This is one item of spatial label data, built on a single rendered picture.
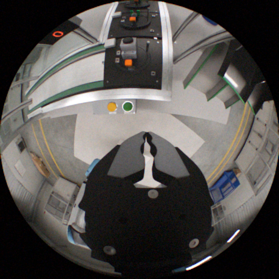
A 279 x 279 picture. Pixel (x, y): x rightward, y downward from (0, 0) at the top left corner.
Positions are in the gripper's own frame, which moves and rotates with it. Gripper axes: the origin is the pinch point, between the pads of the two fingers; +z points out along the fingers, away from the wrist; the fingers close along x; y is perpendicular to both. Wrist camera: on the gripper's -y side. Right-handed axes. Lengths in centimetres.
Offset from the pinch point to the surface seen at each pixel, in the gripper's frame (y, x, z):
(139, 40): -29.9, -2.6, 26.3
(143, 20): -45, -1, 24
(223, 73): -13.6, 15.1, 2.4
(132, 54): -17.7, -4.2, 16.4
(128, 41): -21.1, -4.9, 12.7
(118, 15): -53, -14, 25
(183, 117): 31, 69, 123
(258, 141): 25, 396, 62
